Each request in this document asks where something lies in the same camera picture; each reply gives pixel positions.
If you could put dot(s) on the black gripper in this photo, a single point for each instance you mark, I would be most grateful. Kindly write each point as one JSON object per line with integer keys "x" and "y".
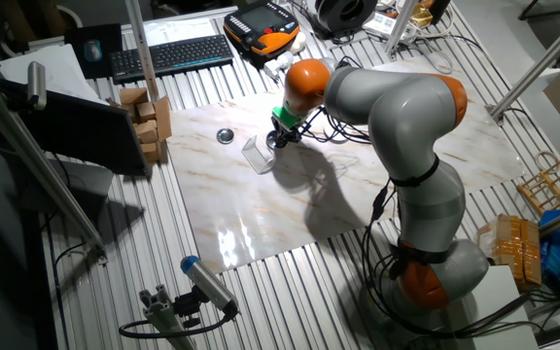
{"x": 289, "y": 133}

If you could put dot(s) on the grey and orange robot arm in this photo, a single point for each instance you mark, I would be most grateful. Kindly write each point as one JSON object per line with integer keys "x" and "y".
{"x": 406, "y": 112}

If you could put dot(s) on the clear plastic box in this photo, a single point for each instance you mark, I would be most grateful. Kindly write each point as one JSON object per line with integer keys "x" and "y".
{"x": 258, "y": 155}

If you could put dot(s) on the marble pattern mat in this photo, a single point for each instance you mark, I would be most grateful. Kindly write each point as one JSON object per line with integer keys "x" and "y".
{"x": 241, "y": 219}

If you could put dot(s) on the orange and black teach pendant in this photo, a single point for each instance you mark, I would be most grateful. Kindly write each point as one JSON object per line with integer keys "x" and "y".
{"x": 260, "y": 22}

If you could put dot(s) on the small brown cardboard box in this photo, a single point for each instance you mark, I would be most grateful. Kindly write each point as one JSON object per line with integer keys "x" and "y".
{"x": 133, "y": 95}
{"x": 146, "y": 112}
{"x": 151, "y": 151}
{"x": 146, "y": 131}

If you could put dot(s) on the black computer keyboard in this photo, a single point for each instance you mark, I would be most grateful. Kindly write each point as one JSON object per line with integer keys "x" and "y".
{"x": 173, "y": 56}

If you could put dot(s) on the printed paper sheet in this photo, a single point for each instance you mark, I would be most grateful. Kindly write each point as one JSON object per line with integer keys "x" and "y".
{"x": 178, "y": 30}

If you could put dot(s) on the white power strip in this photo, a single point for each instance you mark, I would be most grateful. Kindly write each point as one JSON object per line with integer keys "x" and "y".
{"x": 382, "y": 24}

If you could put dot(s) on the gold foil packet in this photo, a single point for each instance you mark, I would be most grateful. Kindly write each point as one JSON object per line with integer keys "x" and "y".
{"x": 421, "y": 14}

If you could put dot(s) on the black mouse pad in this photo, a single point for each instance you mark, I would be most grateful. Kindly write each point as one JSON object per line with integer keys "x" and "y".
{"x": 110, "y": 39}

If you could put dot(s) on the grey monitor base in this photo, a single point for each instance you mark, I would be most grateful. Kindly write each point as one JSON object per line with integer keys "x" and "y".
{"x": 85, "y": 187}

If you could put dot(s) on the black flat monitor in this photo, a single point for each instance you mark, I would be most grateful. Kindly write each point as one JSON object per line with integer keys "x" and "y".
{"x": 80, "y": 129}

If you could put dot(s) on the grey computer mouse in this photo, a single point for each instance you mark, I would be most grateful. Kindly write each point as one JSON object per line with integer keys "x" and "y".
{"x": 93, "y": 50}

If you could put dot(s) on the aluminium profile stub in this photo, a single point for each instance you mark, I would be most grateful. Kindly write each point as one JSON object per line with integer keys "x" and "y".
{"x": 163, "y": 318}

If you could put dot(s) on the white paper stack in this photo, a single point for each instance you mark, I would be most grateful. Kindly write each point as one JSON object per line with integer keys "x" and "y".
{"x": 59, "y": 68}

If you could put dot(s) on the yellow wrapped package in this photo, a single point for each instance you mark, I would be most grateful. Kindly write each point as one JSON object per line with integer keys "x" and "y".
{"x": 513, "y": 250}

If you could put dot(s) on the wooden dish rack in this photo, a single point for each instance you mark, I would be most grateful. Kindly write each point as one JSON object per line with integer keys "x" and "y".
{"x": 549, "y": 189}

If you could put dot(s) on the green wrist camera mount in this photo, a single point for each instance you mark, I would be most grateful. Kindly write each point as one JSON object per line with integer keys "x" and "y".
{"x": 286, "y": 117}

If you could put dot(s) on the silver camera with blue cap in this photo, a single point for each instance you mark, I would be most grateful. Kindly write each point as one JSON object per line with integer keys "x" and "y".
{"x": 209, "y": 284}

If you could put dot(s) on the slim aluminium post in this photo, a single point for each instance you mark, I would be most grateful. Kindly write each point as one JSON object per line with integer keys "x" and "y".
{"x": 400, "y": 24}

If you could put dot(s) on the tall aluminium profile post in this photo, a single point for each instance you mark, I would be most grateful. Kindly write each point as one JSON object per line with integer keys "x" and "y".
{"x": 141, "y": 48}

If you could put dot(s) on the black camera clamp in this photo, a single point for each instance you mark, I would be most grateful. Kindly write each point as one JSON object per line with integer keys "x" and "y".
{"x": 187, "y": 306}

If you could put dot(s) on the long aluminium camera bar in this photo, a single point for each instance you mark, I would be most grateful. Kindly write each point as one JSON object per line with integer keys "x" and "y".
{"x": 32, "y": 155}

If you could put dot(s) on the silver depth camera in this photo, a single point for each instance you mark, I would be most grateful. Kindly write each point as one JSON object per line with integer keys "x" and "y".
{"x": 37, "y": 85}

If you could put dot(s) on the slanted aluminium frame bar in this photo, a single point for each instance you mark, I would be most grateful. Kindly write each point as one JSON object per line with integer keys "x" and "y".
{"x": 542, "y": 60}

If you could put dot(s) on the white pedestal box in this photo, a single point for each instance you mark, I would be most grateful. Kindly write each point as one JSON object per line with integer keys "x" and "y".
{"x": 499, "y": 311}

